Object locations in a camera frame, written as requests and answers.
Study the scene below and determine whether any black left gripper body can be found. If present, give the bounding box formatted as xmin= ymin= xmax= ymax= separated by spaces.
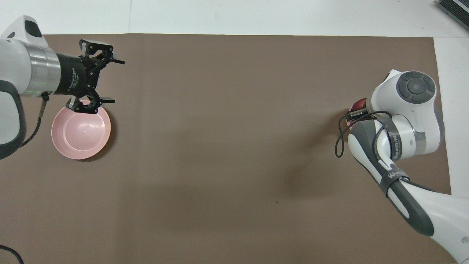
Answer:
xmin=55 ymin=53 xmax=100 ymax=97

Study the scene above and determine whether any pink plate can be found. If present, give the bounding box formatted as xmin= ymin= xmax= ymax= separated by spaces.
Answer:
xmin=51 ymin=100 xmax=111 ymax=160

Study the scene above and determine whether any brown table mat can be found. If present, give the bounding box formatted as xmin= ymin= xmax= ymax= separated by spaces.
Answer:
xmin=0 ymin=34 xmax=460 ymax=264

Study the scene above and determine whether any grey ribbed metal device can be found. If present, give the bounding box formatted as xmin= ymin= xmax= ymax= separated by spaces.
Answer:
xmin=435 ymin=0 xmax=469 ymax=32

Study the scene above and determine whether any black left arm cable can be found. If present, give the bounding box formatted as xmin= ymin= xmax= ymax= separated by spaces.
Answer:
xmin=21 ymin=93 xmax=50 ymax=147

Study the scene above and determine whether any thin black loose cable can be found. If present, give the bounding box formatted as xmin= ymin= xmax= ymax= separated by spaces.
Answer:
xmin=0 ymin=245 xmax=25 ymax=264

